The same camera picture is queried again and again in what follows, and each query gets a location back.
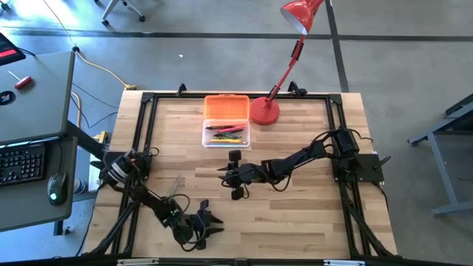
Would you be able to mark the low grey desk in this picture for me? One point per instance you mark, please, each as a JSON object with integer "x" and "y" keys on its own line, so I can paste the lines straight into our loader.
{"x": 29, "y": 207}

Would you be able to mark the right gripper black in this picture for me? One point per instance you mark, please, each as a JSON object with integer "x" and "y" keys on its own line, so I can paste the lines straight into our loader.
{"x": 236, "y": 173}

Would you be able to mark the grey metal table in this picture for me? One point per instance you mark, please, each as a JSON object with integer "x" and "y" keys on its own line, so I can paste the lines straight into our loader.
{"x": 441, "y": 173}

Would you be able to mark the clear supply box orange lid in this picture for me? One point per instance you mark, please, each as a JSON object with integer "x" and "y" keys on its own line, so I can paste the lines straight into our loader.
{"x": 226, "y": 107}

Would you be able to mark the white office chair base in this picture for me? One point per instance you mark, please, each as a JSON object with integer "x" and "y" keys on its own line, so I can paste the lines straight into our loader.
{"x": 111, "y": 11}

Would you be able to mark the yellow plug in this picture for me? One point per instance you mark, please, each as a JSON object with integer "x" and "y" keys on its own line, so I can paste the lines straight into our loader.
{"x": 101, "y": 137}

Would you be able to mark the black aluminium table frame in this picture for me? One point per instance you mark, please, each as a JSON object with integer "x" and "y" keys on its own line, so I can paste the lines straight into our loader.
{"x": 173, "y": 95}

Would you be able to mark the green crayon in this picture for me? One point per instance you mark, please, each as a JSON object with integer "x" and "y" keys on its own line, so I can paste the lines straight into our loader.
{"x": 232, "y": 136}

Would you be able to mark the black pen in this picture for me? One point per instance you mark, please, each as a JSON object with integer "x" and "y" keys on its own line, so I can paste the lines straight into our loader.
{"x": 218, "y": 134}

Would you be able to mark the pink pen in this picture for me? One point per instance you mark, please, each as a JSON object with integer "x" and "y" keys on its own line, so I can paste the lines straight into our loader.
{"x": 233, "y": 129}

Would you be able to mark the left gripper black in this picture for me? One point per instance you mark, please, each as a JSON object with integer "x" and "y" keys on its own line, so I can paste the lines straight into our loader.
{"x": 203, "y": 225}

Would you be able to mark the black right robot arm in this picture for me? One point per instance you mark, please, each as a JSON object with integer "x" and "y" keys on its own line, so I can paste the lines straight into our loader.
{"x": 295, "y": 160}

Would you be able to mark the black keyboard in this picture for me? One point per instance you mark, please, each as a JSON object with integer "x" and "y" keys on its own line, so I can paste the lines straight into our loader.
{"x": 22, "y": 164}

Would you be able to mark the black frame bracket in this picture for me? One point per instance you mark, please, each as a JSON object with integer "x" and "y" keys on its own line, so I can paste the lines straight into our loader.
{"x": 295, "y": 89}
{"x": 182, "y": 89}

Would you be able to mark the yellow pen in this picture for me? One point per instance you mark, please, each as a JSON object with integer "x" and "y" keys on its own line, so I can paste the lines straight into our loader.
{"x": 225, "y": 140}

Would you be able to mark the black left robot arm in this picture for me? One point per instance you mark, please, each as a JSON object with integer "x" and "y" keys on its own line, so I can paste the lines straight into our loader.
{"x": 151, "y": 201}

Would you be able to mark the black device red stripe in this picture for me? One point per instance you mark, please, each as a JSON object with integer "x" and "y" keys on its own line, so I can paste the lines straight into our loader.
{"x": 9, "y": 51}

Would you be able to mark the white blue cup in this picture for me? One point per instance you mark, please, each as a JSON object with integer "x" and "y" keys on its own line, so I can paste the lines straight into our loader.
{"x": 78, "y": 186}

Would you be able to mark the black computer mouse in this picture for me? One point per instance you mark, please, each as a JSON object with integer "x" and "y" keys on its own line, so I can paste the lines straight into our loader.
{"x": 57, "y": 188}

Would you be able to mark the tall grey desk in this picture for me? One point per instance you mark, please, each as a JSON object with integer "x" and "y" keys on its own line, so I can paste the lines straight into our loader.
{"x": 37, "y": 107}

